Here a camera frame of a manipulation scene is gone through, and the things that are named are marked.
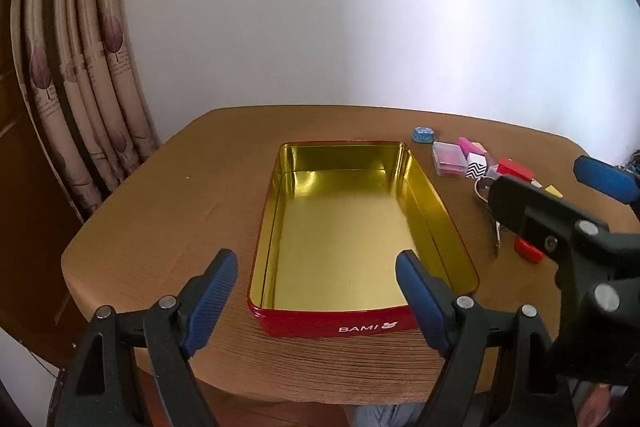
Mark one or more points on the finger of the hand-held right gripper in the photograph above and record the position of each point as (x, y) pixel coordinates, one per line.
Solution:
(605, 177)
(530, 212)

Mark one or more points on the person's right hand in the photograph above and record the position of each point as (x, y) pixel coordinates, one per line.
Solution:
(596, 409)

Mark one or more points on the pink block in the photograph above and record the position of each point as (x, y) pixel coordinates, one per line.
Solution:
(466, 144)

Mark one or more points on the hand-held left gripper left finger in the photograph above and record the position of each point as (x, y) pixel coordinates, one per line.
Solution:
(212, 302)

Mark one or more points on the black white zigzag block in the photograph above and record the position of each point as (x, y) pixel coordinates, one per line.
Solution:
(476, 166)

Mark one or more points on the small orange red item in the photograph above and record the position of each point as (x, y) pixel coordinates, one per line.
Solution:
(529, 250)

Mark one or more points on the person's blue jeans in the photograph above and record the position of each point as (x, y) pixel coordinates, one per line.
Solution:
(385, 416)

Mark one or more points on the red tin box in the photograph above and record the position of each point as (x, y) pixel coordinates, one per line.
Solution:
(350, 227)

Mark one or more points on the red block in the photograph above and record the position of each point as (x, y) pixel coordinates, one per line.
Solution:
(515, 168)

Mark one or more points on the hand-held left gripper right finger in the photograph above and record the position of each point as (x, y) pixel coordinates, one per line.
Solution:
(420, 302)

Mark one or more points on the small white block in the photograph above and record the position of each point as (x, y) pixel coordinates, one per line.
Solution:
(492, 172)

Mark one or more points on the clear pink plastic box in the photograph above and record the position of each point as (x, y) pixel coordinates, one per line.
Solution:
(445, 159)

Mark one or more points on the yellow block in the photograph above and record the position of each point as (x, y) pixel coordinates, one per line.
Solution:
(554, 192)

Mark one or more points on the cream block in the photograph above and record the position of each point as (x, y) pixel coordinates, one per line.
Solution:
(480, 148)

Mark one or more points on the beige patterned curtain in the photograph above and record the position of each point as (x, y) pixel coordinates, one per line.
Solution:
(80, 72)

